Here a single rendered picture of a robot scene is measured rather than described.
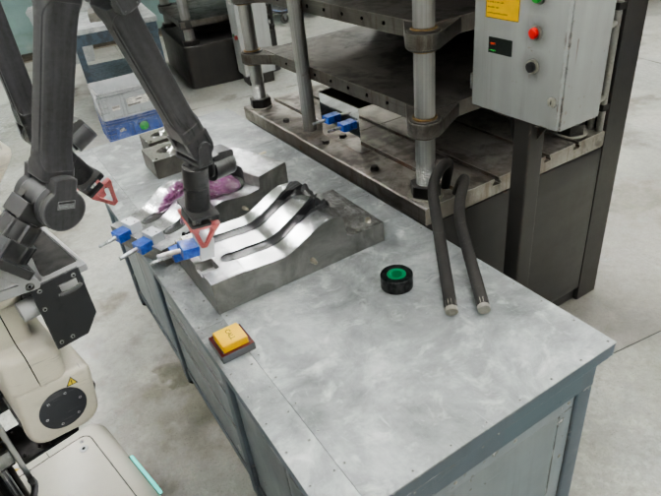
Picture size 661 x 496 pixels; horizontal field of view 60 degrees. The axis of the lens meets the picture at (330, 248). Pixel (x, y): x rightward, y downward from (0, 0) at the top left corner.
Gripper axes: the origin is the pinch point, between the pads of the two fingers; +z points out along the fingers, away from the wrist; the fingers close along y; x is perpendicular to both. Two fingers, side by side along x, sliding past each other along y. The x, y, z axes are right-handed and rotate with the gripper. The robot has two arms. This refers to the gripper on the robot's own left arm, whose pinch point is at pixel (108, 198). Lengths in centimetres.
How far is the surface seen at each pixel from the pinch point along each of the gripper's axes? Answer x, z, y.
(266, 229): -18.3, 21.2, -33.1
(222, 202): -20.0, 21.3, -11.1
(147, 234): 1.0, 12.3, -6.5
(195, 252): -0.6, 5.0, -36.5
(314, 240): -22, 22, -48
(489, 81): -85, 24, -61
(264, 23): -241, 169, 303
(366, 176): -62, 54, -20
